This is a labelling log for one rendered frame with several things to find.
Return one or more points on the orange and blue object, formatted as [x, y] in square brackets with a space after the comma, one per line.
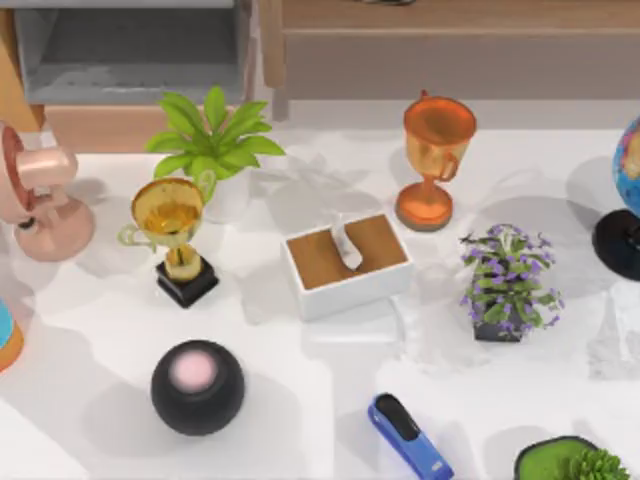
[7, 337]

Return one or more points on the black round speaker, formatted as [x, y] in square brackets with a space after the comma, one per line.
[197, 395]

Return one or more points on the pink desk fan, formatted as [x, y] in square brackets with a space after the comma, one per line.
[40, 200]

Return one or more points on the orange trophy cup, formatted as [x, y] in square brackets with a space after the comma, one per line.
[434, 150]

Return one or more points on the green leafy potted plant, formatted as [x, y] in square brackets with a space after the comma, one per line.
[212, 140]

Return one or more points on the pale wooden drawer front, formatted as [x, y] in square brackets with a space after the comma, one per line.
[115, 127]

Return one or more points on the gold trophy on black base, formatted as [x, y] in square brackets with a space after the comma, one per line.
[170, 220]

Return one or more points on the purple flower potted plant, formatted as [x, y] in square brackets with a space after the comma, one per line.
[507, 280]

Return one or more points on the white tissue box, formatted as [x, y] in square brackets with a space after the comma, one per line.
[350, 270]

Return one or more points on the green plant in black pot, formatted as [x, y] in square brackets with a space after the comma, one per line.
[575, 462]

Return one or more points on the blue globe on black stand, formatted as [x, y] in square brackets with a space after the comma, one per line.
[622, 210]

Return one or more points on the pulled-out grey drawer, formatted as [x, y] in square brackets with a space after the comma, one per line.
[132, 50]

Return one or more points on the blue stapler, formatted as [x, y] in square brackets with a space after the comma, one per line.
[407, 440]

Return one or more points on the wooden cupboard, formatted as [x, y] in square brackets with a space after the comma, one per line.
[450, 50]

